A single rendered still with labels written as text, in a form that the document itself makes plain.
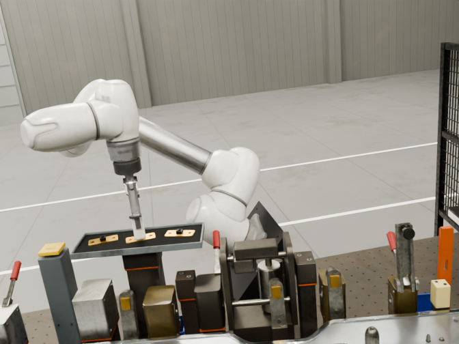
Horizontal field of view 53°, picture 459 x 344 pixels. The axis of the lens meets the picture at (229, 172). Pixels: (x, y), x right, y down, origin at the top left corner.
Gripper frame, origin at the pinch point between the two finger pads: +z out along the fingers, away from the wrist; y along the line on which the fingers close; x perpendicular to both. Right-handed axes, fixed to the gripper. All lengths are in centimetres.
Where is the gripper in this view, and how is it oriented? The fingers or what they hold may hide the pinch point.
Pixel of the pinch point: (138, 225)
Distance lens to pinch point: 136.6
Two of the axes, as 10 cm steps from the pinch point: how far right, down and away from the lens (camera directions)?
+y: 2.5, 2.7, -9.3
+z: 1.0, 9.5, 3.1
